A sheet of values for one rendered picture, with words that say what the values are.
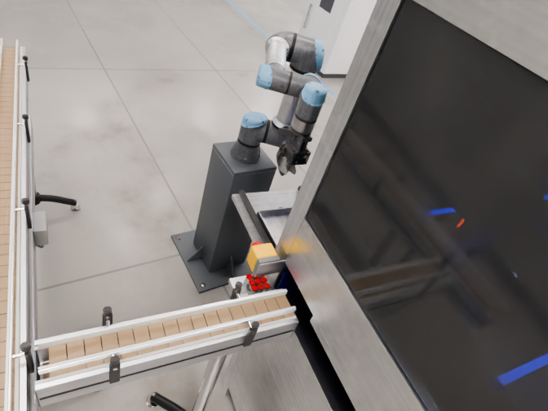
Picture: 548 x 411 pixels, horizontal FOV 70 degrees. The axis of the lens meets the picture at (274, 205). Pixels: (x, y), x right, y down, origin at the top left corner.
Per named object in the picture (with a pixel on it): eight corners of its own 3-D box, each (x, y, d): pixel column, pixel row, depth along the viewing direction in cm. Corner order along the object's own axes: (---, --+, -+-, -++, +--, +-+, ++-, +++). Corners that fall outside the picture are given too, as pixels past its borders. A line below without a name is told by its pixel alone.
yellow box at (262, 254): (274, 273, 126) (280, 259, 121) (254, 277, 122) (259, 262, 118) (265, 255, 130) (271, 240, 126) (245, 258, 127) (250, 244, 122)
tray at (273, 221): (352, 273, 146) (355, 267, 144) (292, 286, 134) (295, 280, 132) (311, 210, 167) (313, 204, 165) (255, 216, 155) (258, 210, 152)
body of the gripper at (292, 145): (287, 167, 134) (298, 137, 126) (277, 152, 139) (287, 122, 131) (306, 165, 137) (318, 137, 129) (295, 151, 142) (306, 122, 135)
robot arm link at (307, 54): (262, 134, 199) (294, 27, 162) (290, 141, 201) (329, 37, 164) (260, 148, 190) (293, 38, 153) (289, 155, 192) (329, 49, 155)
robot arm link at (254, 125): (239, 129, 197) (245, 105, 189) (264, 136, 199) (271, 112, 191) (236, 142, 188) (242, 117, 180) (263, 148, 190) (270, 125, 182)
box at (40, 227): (48, 244, 170) (46, 230, 164) (35, 245, 168) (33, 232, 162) (47, 224, 177) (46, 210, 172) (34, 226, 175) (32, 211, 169)
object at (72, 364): (273, 300, 133) (286, 271, 122) (293, 341, 123) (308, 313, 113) (37, 353, 101) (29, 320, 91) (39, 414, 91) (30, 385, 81)
